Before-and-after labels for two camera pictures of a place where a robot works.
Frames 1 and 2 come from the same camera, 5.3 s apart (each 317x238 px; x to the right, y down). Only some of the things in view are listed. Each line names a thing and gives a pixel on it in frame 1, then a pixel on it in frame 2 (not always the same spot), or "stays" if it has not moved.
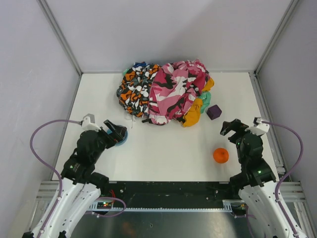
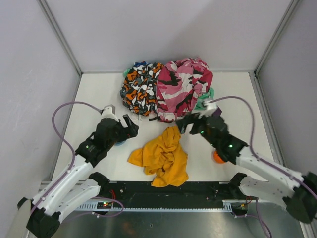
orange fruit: x=221 y=155 stays
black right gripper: x=237 y=131 to x=195 y=123
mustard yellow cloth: x=193 y=116 to x=166 y=158
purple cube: x=214 y=112 stays
